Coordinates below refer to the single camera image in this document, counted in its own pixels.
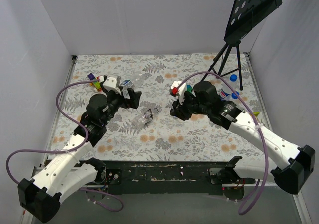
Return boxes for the black base beam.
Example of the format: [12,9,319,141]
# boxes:
[44,160,247,195]

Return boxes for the blue label bottle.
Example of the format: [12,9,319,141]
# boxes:
[224,91,240,101]

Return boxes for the Pepsi plastic bottle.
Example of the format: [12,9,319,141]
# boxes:
[220,75,239,100]

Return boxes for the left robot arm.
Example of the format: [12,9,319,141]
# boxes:
[17,88,142,223]

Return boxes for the blue bottle cap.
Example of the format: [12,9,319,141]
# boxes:
[231,91,240,99]
[230,74,238,82]

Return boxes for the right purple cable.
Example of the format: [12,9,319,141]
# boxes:
[181,71,270,215]

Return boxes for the black music stand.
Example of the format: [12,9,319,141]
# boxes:
[208,0,282,90]

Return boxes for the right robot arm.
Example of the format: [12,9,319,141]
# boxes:
[170,81,315,194]

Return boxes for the floral table cloth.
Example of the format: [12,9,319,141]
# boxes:
[49,53,264,162]

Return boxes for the clear bottle black label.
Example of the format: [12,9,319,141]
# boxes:
[132,108,158,127]

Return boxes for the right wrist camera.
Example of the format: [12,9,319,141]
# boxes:
[170,81,188,104]

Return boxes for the clear lying bottle silver label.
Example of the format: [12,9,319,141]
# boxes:
[120,72,148,93]

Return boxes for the multicolour toy brick stack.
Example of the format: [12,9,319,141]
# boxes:
[87,73,102,92]

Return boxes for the green blue toy bricks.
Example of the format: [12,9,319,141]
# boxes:
[187,85,193,93]

